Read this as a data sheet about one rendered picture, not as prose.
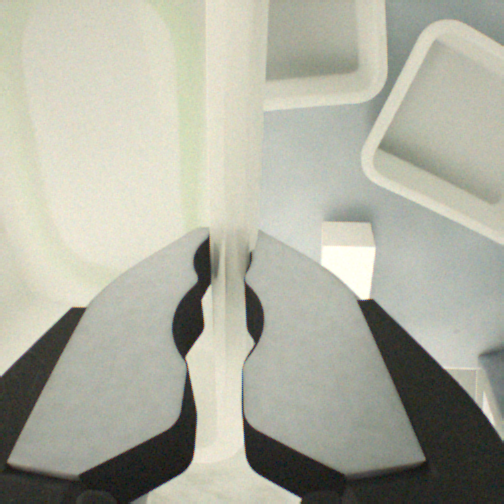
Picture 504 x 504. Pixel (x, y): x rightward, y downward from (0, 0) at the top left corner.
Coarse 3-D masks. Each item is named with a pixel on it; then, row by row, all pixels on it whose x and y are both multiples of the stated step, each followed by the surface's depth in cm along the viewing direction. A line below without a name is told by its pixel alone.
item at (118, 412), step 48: (192, 240) 11; (144, 288) 9; (192, 288) 9; (96, 336) 8; (144, 336) 8; (192, 336) 9; (48, 384) 7; (96, 384) 7; (144, 384) 7; (48, 432) 6; (96, 432) 6; (144, 432) 6; (192, 432) 7; (96, 480) 5; (144, 480) 6
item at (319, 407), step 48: (288, 288) 9; (336, 288) 9; (288, 336) 8; (336, 336) 7; (288, 384) 7; (336, 384) 7; (384, 384) 6; (288, 432) 6; (336, 432) 6; (384, 432) 6; (288, 480) 6; (336, 480) 5
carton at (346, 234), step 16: (336, 224) 50; (352, 224) 50; (368, 224) 49; (336, 240) 46; (352, 240) 46; (368, 240) 46; (336, 256) 46; (352, 256) 46; (368, 256) 45; (336, 272) 47; (352, 272) 47; (368, 272) 47; (352, 288) 48; (368, 288) 48
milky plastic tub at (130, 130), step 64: (0, 0) 14; (64, 0) 14; (128, 0) 13; (192, 0) 13; (256, 0) 7; (0, 64) 15; (64, 64) 15; (128, 64) 15; (192, 64) 14; (256, 64) 8; (0, 128) 17; (64, 128) 17; (128, 128) 16; (192, 128) 16; (256, 128) 8; (0, 192) 19; (64, 192) 19; (128, 192) 18; (192, 192) 17; (256, 192) 9; (0, 256) 21; (64, 256) 21; (128, 256) 20; (0, 320) 21; (192, 384) 19
